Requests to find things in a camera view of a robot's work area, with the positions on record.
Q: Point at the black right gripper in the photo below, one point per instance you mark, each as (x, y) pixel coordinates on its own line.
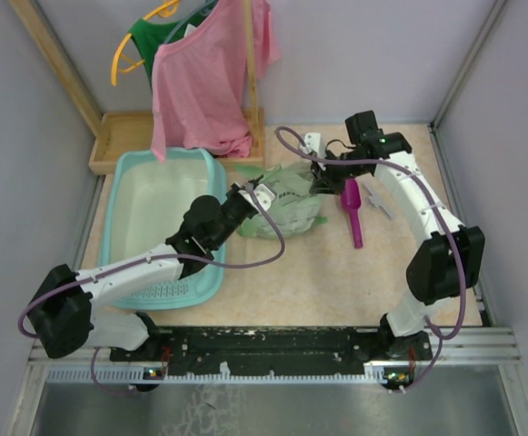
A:
(323, 182)

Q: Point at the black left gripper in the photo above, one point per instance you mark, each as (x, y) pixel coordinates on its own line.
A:
(236, 187)

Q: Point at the magenta litter scoop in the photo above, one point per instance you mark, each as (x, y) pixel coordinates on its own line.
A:
(351, 202)

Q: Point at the green cat litter bag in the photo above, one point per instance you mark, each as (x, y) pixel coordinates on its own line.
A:
(294, 211)

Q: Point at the grey plastic bag clip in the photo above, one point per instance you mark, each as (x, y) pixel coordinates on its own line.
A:
(377, 201)

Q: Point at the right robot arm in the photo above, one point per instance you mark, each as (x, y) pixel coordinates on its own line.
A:
(449, 253)

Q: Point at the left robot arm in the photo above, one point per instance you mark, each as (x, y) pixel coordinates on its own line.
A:
(63, 311)

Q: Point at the teal plastic litter box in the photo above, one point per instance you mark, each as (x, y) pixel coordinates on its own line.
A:
(147, 202)

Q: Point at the pink t-shirt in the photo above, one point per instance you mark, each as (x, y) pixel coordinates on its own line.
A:
(198, 85)

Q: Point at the wooden clothes rack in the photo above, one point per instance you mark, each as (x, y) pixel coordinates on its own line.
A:
(120, 132)

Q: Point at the green shirt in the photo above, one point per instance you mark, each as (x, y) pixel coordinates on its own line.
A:
(147, 37)

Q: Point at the blue grey clothes hanger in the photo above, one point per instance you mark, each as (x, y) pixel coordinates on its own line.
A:
(195, 18)

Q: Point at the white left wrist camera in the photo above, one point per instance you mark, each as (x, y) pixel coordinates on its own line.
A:
(260, 197)

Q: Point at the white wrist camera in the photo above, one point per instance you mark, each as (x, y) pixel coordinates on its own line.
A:
(260, 197)
(312, 144)

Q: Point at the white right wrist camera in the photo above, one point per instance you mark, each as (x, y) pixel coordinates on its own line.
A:
(312, 144)

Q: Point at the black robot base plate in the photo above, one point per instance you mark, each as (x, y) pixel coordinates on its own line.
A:
(261, 351)

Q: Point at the grey slotted cable duct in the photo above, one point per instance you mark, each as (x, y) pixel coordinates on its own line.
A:
(145, 374)

